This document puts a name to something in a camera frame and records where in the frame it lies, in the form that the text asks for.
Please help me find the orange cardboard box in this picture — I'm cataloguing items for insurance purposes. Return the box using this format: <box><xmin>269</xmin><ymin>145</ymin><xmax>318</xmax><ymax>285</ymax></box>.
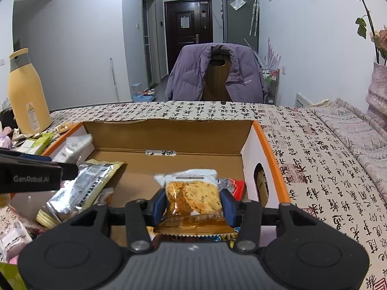
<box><xmin>9</xmin><ymin>119</ymin><xmax>291</xmax><ymax>248</ymax></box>

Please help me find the small brown sachet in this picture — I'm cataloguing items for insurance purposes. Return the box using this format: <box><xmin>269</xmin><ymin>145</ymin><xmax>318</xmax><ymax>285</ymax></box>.
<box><xmin>56</xmin><ymin>122</ymin><xmax>78</xmax><ymax>134</ymax></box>

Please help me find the red wrapper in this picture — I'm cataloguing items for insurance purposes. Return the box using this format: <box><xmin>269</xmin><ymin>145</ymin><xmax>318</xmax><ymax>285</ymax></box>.
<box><xmin>225</xmin><ymin>179</ymin><xmax>245</xmax><ymax>201</ymax></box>

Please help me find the wooden chair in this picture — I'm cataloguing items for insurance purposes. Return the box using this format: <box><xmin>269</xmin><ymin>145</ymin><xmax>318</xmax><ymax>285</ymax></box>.
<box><xmin>201</xmin><ymin>51</ymin><xmax>233</xmax><ymax>102</ymax></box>

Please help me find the orange cookie wrapper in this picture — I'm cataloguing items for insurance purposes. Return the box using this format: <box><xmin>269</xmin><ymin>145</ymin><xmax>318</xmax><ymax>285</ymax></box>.
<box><xmin>154</xmin><ymin>169</ymin><xmax>236</xmax><ymax>237</ymax></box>

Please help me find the pale crumpled plastic bag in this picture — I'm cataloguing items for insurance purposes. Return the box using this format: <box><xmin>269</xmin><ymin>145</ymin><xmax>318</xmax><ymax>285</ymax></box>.
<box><xmin>0</xmin><ymin>125</ymin><xmax>13</xmax><ymax>150</ymax></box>

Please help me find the grey refrigerator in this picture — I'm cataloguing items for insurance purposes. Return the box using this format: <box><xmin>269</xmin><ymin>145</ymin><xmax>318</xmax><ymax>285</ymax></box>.
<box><xmin>222</xmin><ymin>0</ymin><xmax>260</xmax><ymax>52</ymax></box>

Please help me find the white pole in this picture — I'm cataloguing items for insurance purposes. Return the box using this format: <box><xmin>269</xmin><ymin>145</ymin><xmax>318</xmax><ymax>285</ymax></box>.
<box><xmin>109</xmin><ymin>57</ymin><xmax>117</xmax><ymax>102</ymax></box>

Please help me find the grey interior door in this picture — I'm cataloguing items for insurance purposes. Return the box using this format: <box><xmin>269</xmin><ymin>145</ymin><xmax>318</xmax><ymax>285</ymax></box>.
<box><xmin>141</xmin><ymin>0</ymin><xmax>158</xmax><ymax>88</ymax></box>

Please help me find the purple padded jacket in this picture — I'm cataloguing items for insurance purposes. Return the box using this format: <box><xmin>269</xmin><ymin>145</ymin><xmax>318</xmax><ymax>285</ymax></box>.
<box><xmin>164</xmin><ymin>43</ymin><xmax>269</xmax><ymax>103</ymax></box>

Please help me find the white crinkled wrapper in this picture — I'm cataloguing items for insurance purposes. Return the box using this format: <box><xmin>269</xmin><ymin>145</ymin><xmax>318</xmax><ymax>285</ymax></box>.
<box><xmin>51</xmin><ymin>133</ymin><xmax>94</xmax><ymax>164</ymax></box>

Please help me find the pink quilted blanket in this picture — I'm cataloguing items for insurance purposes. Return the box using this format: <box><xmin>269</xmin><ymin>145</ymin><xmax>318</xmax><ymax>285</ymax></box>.
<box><xmin>305</xmin><ymin>98</ymin><xmax>387</xmax><ymax>206</ymax></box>

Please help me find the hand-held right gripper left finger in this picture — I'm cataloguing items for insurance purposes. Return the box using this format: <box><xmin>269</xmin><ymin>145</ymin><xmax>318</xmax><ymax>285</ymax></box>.
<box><xmin>68</xmin><ymin>189</ymin><xmax>167</xmax><ymax>254</ymax></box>

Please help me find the storage cart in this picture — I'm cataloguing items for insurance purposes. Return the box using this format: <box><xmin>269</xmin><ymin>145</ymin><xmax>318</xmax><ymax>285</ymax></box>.
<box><xmin>261</xmin><ymin>68</ymin><xmax>280</xmax><ymax>105</ymax></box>

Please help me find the pink textured vase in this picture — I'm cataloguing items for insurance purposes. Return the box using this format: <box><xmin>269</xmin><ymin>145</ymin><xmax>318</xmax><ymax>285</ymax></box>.
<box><xmin>366</xmin><ymin>62</ymin><xmax>387</xmax><ymax>127</ymax></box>

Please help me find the yellow thermos bottle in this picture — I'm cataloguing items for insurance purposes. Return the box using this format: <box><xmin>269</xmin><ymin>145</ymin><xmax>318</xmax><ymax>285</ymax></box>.
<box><xmin>7</xmin><ymin>48</ymin><xmax>52</xmax><ymax>135</ymax></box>

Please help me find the silver green-edged wrapper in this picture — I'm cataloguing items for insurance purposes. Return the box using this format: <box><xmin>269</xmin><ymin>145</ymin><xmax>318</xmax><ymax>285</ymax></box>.
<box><xmin>36</xmin><ymin>161</ymin><xmax>124</xmax><ymax>228</ymax></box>

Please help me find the dark bag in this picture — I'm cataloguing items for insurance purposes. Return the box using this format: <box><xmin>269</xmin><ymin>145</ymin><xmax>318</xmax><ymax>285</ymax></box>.
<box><xmin>0</xmin><ymin>109</ymin><xmax>19</xmax><ymax>129</ymax></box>

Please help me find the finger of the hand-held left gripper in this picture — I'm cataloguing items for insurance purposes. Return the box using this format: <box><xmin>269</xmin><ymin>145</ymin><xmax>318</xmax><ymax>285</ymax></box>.
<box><xmin>59</xmin><ymin>163</ymin><xmax>80</xmax><ymax>180</ymax></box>
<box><xmin>0</xmin><ymin>152</ymin><xmax>53</xmax><ymax>162</ymax></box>

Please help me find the blue pet bowl stand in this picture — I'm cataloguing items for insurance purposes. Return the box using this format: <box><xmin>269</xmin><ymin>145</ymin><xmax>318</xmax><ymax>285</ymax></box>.
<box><xmin>132</xmin><ymin>83</ymin><xmax>156</xmax><ymax>102</ymax></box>

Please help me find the dark entrance door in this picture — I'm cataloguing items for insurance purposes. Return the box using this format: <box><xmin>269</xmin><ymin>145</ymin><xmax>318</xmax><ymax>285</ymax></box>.
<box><xmin>164</xmin><ymin>0</ymin><xmax>213</xmax><ymax>80</ymax></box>

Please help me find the folded white umbrella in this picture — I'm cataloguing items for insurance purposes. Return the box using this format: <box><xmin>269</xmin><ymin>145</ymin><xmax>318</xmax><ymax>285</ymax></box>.
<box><xmin>249</xmin><ymin>0</ymin><xmax>260</xmax><ymax>36</ymax></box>

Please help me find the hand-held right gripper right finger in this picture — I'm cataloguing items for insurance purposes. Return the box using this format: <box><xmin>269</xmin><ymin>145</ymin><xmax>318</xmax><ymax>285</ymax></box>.
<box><xmin>220</xmin><ymin>189</ymin><xmax>319</xmax><ymax>254</ymax></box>

